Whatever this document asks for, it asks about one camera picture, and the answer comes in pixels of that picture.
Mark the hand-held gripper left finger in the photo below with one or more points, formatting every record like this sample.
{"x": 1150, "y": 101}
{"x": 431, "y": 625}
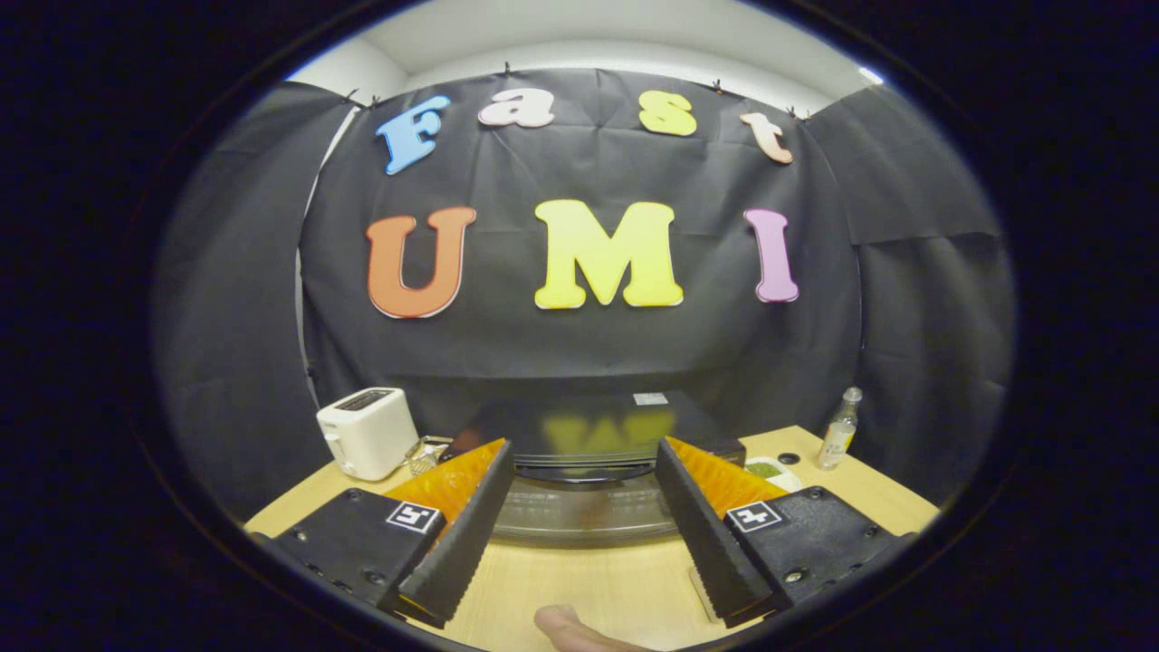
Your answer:
{"x": 462, "y": 543}

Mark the small ceiling light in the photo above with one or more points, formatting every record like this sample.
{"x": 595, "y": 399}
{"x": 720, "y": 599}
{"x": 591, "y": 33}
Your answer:
{"x": 871, "y": 75}

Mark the white divided condiment dish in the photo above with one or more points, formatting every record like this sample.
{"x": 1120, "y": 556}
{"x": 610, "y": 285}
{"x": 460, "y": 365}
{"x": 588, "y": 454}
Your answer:
{"x": 770, "y": 471}

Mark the white bread toaster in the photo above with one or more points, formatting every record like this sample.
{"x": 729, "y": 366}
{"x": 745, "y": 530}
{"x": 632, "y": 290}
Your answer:
{"x": 367, "y": 439}

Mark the white rectangular tray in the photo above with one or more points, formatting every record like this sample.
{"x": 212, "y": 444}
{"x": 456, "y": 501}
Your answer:
{"x": 699, "y": 589}

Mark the clear glass bottle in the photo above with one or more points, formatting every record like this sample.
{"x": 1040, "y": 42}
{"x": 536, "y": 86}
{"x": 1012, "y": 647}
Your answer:
{"x": 839, "y": 435}

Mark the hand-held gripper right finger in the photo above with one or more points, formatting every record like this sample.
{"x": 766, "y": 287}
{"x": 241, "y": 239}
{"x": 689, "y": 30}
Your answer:
{"x": 711, "y": 543}

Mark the black toaster oven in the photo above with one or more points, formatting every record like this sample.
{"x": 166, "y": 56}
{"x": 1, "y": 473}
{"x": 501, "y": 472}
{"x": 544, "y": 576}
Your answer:
{"x": 589, "y": 426}

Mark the black backdrop cloth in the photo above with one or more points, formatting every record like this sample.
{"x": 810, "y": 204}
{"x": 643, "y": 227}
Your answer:
{"x": 589, "y": 353}

